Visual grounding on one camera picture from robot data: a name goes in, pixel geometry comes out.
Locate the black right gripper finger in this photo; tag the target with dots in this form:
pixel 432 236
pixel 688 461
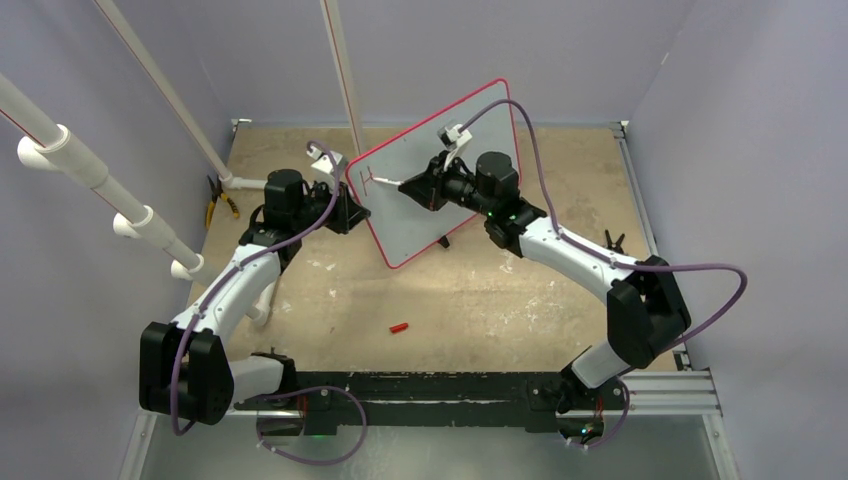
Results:
pixel 422 197
pixel 426 179

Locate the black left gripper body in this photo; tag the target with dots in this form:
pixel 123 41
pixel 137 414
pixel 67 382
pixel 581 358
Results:
pixel 318 206

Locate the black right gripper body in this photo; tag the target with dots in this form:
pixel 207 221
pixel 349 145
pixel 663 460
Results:
pixel 451 183

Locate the red framed whiteboard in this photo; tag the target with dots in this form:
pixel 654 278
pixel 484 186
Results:
pixel 402 229

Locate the red whiteboard marker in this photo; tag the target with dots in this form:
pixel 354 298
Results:
pixel 386 181

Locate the red marker cap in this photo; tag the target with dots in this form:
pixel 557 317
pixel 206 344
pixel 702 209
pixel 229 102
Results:
pixel 399 328

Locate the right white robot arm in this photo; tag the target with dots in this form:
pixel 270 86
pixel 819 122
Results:
pixel 645 310

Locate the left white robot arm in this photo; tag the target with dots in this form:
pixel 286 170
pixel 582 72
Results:
pixel 184 369

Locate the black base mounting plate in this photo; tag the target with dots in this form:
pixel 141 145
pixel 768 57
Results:
pixel 526 400

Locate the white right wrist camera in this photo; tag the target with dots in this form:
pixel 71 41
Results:
pixel 454 138

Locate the yellow handled pliers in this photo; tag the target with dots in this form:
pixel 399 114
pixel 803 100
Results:
pixel 218 194

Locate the white pvc pipe frame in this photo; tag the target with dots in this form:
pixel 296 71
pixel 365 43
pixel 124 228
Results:
pixel 50 146

